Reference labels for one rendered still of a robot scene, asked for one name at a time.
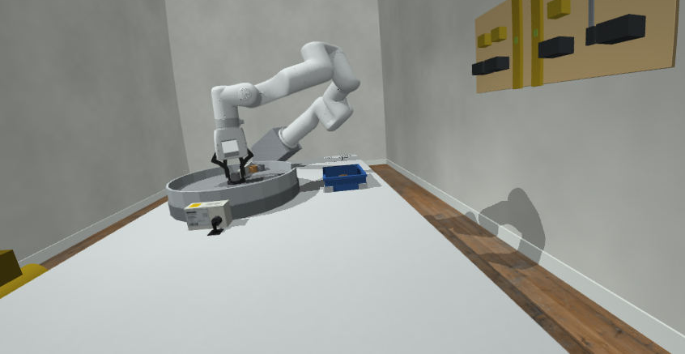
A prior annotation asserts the blue open crate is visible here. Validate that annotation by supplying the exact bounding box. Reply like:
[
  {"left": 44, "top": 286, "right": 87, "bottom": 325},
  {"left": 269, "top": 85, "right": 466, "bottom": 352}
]
[{"left": 323, "top": 164, "right": 368, "bottom": 193}]

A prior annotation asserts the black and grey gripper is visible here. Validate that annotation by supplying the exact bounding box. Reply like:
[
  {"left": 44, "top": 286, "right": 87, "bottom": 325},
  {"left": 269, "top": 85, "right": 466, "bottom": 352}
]
[{"left": 211, "top": 126, "right": 253, "bottom": 181}]

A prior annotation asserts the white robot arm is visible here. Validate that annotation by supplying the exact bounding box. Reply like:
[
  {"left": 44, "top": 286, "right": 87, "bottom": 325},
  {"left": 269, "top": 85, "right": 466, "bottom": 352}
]
[{"left": 211, "top": 41, "right": 360, "bottom": 148}]

